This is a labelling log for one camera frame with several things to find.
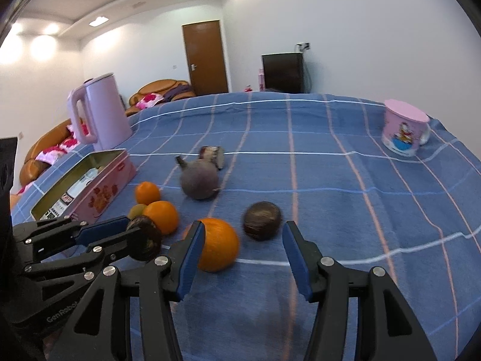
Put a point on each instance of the dark wrinkled passion fruit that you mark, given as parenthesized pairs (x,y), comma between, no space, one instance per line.
(144,248)

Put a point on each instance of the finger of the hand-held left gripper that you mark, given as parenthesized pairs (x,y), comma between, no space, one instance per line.
(101,229)
(116,244)

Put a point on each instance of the pink electric kettle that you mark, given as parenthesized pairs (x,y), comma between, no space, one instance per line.
(107,112)

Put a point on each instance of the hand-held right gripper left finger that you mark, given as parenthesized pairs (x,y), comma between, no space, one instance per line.
(191,255)

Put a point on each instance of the wall socket with plug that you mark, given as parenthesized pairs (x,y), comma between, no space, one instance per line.
(302,46)

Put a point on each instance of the large orange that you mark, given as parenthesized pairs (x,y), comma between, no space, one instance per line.
(220,246)

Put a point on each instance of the pink floral tin box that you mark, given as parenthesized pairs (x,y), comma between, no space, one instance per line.
(107,195)

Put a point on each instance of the ceiling air vent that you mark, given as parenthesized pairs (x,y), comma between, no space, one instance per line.
(138,5)

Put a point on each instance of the pink bottle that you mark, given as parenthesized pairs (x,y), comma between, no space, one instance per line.
(261,79)

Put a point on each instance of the green kiwi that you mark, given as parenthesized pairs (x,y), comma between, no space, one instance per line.
(137,210)

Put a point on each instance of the pink cartoon cup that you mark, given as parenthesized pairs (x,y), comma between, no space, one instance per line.
(404,128)

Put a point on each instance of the square ceiling light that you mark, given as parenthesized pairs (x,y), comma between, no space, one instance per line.
(98,21)

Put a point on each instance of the blue plaid tablecloth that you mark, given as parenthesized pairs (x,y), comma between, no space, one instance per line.
(338,214)

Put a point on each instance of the medium orange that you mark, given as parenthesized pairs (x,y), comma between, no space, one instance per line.
(163,216)

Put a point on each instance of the purple cloth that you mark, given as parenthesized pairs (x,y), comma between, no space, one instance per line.
(178,92)

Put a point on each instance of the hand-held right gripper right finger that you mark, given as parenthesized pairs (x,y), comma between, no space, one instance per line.
(297,259)

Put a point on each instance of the small orange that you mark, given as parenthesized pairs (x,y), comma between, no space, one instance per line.
(147,193)

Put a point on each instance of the pink floral pillow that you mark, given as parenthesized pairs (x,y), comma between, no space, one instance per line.
(148,100)
(56,154)

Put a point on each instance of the dark round passion fruit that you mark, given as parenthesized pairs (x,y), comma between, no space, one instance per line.
(261,221)

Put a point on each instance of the brown leather sofa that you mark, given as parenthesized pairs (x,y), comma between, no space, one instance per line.
(41,150)
(154,84)

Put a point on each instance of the brown wooden door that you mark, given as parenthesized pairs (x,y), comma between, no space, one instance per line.
(204,60)

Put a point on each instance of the cut dark fruit piece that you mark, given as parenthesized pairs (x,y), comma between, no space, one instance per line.
(214,156)

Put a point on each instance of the purple round fruit with stem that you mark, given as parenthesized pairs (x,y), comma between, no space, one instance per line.
(199,182)

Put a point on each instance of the white printed packet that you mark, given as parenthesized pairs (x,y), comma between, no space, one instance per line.
(80,186)

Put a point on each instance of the black television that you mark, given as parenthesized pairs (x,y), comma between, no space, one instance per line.
(282,72)

